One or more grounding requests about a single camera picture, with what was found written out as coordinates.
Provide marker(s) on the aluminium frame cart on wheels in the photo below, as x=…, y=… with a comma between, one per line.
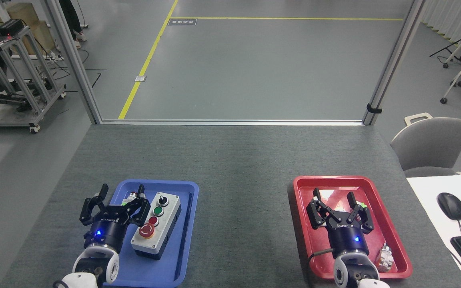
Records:
x=22, y=72

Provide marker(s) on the person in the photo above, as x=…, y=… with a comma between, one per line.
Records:
x=70, y=20

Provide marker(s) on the black post clamp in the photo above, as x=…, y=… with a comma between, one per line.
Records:
x=373, y=108

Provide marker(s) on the white desk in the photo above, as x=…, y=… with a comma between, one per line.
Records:
x=430, y=200

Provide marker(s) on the push button switch green block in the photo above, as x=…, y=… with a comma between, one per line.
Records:
x=132, y=196

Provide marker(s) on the grey control box with buttons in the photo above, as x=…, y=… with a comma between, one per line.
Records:
x=156, y=228

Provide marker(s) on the white curtain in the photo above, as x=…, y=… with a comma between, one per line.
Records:
x=454, y=16

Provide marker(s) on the silver floor outlet plate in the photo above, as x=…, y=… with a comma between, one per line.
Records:
x=140, y=78

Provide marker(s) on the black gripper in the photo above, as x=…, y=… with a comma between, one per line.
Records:
x=346, y=238
x=108, y=232

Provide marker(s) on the silver push button switch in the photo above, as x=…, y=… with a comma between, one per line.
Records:
x=385, y=258

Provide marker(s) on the dark floor sign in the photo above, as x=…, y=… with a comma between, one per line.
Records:
x=182, y=22

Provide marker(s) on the blue plastic tray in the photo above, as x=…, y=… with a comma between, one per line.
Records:
x=178, y=248

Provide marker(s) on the silver aluminium rail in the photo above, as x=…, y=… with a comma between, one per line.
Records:
x=230, y=122

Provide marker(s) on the black computer mouse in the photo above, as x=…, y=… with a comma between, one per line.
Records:
x=451, y=206

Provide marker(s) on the cardboard box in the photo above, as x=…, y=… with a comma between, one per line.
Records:
x=34, y=28

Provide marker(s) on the grey shell chair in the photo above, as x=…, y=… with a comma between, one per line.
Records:
x=430, y=144

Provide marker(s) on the white switch with green tab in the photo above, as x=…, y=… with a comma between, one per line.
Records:
x=362, y=206

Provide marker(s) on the red plastic tray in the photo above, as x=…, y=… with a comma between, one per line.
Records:
x=382, y=224

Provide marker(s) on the silver aluminium post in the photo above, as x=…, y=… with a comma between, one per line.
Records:
x=74, y=60
x=394, y=60

